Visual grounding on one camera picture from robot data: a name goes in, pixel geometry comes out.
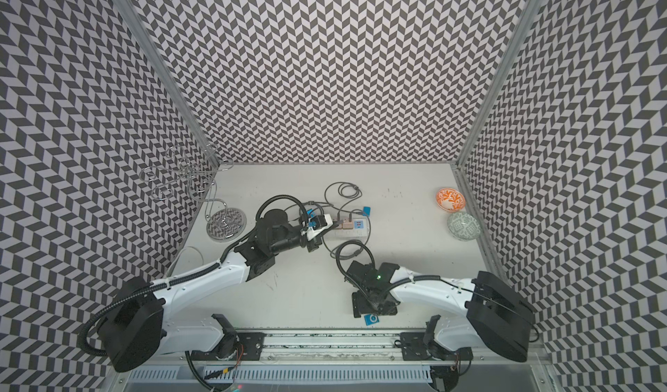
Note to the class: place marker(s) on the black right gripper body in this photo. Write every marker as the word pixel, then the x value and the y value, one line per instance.
pixel 366 305

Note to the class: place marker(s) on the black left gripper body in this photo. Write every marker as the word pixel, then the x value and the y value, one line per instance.
pixel 312 244

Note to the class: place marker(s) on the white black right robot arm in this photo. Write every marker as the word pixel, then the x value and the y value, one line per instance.
pixel 488 311

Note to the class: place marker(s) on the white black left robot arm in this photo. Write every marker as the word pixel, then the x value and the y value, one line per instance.
pixel 142 321

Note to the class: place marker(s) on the white multicolour power strip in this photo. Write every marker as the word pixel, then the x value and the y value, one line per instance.
pixel 356 228

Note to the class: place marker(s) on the green patterned bowl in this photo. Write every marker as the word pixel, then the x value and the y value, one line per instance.
pixel 463 226

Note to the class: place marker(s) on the orange patterned bowl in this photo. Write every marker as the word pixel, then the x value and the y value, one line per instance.
pixel 450 200

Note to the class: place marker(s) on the chrome wire jewelry stand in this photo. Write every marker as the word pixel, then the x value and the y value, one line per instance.
pixel 197 177

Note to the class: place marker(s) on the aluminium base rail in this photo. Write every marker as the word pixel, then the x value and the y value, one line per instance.
pixel 339 360

